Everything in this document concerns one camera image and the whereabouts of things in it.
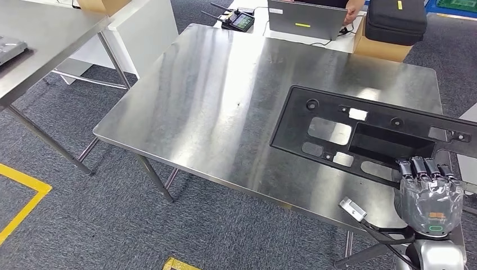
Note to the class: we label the black plastic plate part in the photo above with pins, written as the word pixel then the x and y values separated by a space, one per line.
pixel 290 130

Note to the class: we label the stainless steel table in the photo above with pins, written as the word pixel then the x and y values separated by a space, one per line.
pixel 44 44

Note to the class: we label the black remote controller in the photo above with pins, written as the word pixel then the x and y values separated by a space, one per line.
pixel 242 21

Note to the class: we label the brown cardboard carton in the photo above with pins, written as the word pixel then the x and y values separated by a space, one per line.
pixel 104 5

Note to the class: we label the person's left forearm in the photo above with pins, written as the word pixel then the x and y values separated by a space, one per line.
pixel 357 4

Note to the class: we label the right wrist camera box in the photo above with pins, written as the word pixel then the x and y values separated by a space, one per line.
pixel 352 208

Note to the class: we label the cardboard box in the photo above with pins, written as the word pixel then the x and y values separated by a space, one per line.
pixel 380 50

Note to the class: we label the grey flat metal case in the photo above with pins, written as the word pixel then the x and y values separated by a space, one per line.
pixel 11 50

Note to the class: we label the white desk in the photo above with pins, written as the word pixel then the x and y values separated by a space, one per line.
pixel 290 39

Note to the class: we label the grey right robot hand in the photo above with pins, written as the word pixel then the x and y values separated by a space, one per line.
pixel 428 205

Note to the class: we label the white cabinet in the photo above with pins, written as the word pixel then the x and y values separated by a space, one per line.
pixel 149 33

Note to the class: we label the green plastic crate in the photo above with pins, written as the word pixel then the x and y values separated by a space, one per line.
pixel 458 4

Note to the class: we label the person's left hand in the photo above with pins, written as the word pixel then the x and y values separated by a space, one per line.
pixel 352 16

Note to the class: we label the stainless steel workbench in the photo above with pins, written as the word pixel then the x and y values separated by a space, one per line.
pixel 223 93

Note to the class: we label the black carrying case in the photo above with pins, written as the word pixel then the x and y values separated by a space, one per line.
pixel 395 22

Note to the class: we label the white table chrome legs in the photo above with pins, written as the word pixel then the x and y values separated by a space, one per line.
pixel 470 169

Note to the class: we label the grey laptop yellow sticker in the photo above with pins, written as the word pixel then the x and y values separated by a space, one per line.
pixel 305 18

